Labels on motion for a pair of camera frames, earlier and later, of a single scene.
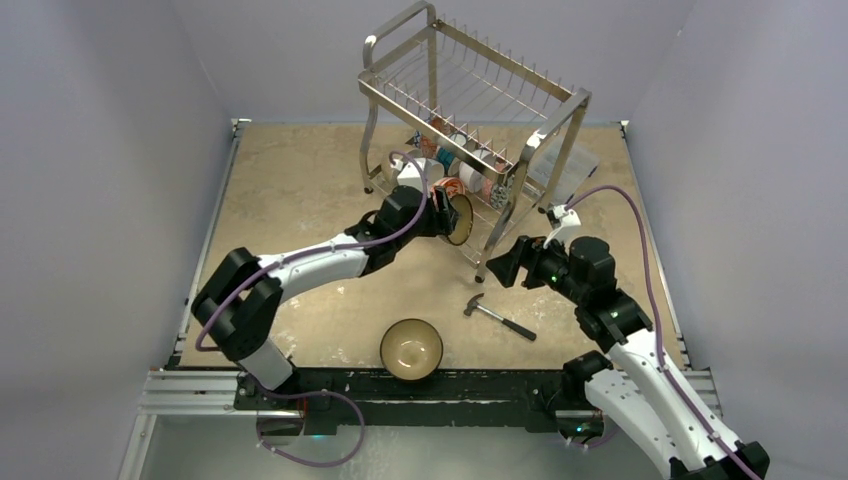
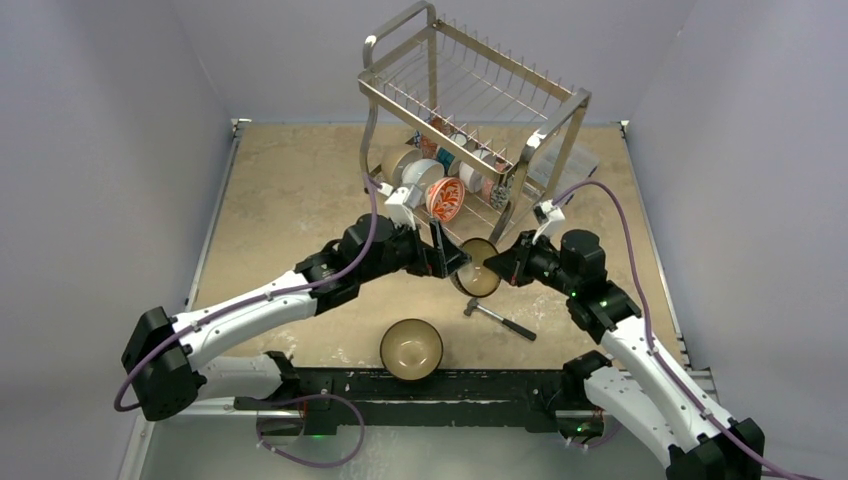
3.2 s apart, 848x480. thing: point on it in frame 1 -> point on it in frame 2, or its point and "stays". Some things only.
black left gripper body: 436,223 -> 418,260
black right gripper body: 525,260 stays
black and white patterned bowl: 500,192 stays
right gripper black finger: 506,266 stays
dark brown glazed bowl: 465,222 -> 475,278
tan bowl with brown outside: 411,349 stays
